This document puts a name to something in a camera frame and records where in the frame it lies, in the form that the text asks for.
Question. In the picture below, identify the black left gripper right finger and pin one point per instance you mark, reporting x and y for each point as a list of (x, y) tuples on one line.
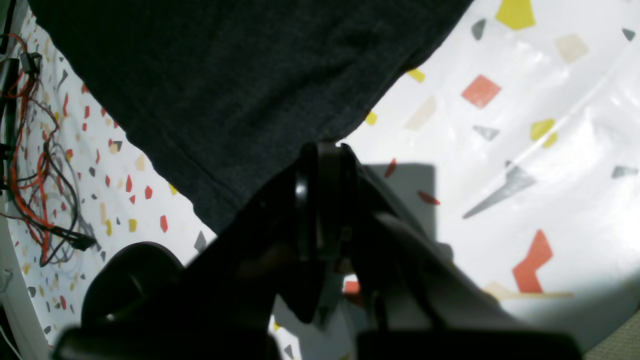
[(418, 304)]

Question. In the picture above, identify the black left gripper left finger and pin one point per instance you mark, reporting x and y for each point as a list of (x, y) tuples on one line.
[(146, 305)]

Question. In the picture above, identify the dark grey T-shirt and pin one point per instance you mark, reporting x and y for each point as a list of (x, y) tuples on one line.
[(222, 94)]

